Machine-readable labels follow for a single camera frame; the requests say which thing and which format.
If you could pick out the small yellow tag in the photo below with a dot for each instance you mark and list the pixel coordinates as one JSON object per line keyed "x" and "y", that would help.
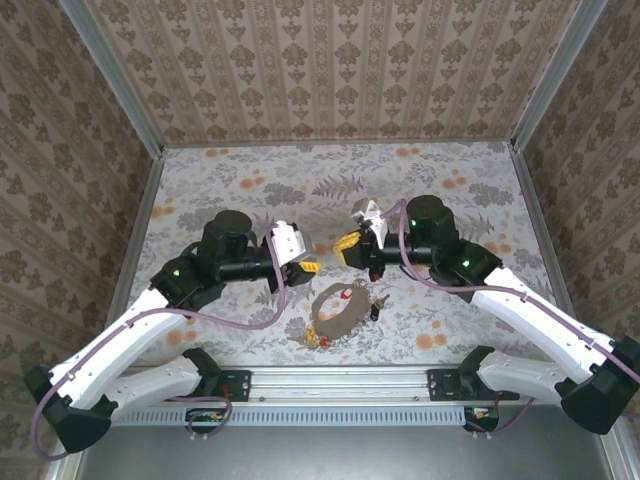
{"x": 311, "y": 333}

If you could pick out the floral patterned table cover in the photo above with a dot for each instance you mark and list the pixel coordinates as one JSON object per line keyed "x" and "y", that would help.
{"x": 350, "y": 165}

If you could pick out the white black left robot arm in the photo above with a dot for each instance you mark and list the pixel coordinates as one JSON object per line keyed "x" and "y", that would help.
{"x": 110, "y": 340}

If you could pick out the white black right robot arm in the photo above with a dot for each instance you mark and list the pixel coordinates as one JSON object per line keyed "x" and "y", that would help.
{"x": 540, "y": 320}

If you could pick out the black control box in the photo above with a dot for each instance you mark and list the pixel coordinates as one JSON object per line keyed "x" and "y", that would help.
{"x": 205, "y": 417}
{"x": 482, "y": 416}

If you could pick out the red white tag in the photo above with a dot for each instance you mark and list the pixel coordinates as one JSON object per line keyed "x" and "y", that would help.
{"x": 346, "y": 294}

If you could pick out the aluminium corner post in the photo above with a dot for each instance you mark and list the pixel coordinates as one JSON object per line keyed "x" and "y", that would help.
{"x": 121, "y": 85}
{"x": 554, "y": 75}

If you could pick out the aluminium side rail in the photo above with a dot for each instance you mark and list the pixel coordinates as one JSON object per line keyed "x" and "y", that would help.
{"x": 135, "y": 250}
{"x": 525, "y": 175}

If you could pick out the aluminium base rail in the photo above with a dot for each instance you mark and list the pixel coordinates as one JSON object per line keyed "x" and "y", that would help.
{"x": 340, "y": 385}

